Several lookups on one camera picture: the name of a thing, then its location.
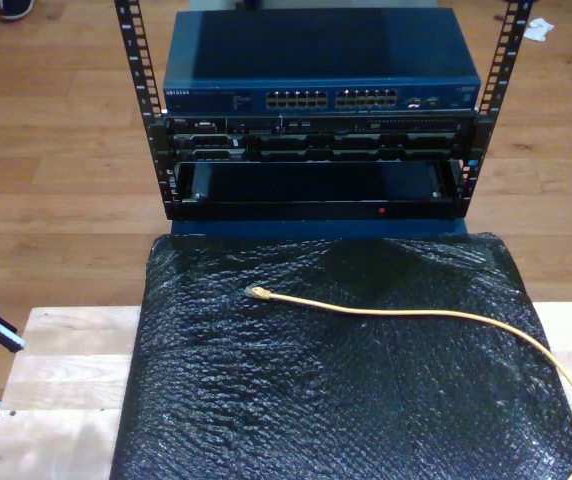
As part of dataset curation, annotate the blue network switch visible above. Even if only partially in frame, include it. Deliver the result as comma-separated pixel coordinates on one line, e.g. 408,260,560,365
162,7,482,112

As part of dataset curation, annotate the yellow network cable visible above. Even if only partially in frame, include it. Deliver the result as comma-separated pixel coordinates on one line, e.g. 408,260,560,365
243,285,572,480

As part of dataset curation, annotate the white crumpled paper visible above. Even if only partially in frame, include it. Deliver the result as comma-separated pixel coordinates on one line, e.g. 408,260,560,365
523,18,556,44

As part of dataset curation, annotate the black rack server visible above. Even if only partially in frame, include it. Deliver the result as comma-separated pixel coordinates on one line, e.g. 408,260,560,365
165,115,477,164

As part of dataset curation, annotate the black bubble mat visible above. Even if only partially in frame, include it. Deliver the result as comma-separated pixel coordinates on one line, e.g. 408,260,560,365
109,230,572,480

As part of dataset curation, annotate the dark shoe white sole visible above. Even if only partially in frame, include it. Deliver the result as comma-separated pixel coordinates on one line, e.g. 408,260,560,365
0,0,36,22

